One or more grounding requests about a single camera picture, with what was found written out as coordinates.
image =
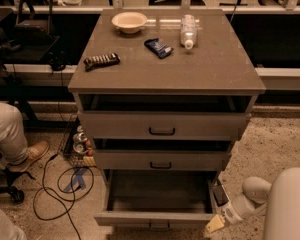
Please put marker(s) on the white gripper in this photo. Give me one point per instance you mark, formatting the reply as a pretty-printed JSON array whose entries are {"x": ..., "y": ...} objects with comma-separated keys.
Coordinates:
[{"x": 231, "y": 214}]

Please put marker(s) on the grey bottom drawer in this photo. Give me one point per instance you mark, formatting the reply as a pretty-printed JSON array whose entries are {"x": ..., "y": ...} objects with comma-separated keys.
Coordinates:
[{"x": 159, "y": 199}]

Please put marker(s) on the grey drawer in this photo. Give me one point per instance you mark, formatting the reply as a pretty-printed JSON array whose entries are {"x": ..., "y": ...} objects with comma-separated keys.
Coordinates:
[
  {"x": 164, "y": 125},
  {"x": 174, "y": 155},
  {"x": 159, "y": 199}
]

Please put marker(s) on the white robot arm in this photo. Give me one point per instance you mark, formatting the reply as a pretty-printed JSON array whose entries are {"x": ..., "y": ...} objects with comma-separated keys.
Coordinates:
[{"x": 278, "y": 201}]

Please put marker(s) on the grey middle drawer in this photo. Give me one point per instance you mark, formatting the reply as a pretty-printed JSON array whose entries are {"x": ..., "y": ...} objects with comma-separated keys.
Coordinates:
[{"x": 174, "y": 155}]

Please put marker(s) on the grey drawer cabinet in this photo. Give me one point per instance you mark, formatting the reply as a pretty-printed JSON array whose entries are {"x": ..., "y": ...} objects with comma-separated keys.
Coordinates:
[{"x": 216, "y": 76}]

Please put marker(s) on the grey top drawer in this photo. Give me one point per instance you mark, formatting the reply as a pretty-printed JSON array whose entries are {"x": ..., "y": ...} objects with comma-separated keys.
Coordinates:
[{"x": 164, "y": 125}]

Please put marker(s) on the black floor pedal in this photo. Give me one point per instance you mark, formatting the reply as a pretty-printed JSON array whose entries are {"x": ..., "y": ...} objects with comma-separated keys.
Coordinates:
[{"x": 220, "y": 195}]

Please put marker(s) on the blue snack packet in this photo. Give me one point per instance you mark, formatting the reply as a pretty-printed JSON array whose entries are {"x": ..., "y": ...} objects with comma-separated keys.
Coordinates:
[{"x": 158, "y": 48}]

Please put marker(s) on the clear plastic water bottle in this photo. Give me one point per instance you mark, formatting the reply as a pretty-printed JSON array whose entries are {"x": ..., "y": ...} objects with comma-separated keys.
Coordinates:
[{"x": 188, "y": 31}]

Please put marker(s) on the tan shoe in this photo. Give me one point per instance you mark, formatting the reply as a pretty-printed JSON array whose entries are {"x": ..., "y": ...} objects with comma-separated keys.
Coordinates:
[{"x": 33, "y": 154}]

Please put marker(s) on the dark striped snack bar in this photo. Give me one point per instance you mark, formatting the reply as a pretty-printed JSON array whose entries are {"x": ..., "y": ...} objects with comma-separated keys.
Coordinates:
[{"x": 101, "y": 61}]

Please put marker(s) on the black office chair base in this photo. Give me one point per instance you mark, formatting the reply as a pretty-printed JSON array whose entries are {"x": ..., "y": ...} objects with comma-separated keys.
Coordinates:
[{"x": 7, "y": 179}]

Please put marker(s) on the white bowl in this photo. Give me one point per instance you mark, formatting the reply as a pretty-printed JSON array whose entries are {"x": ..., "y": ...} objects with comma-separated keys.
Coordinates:
[{"x": 129, "y": 22}]

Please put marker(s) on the person leg beige trousers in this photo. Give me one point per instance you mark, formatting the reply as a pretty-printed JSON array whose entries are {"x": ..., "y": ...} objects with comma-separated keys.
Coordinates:
[{"x": 13, "y": 143}]

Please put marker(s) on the black bag on shelf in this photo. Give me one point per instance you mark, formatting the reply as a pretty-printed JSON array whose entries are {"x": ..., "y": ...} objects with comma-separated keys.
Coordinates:
[{"x": 29, "y": 28}]

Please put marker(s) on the wire basket with cans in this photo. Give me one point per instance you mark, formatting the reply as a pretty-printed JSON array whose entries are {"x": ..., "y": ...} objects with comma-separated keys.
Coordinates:
[{"x": 76, "y": 148}]

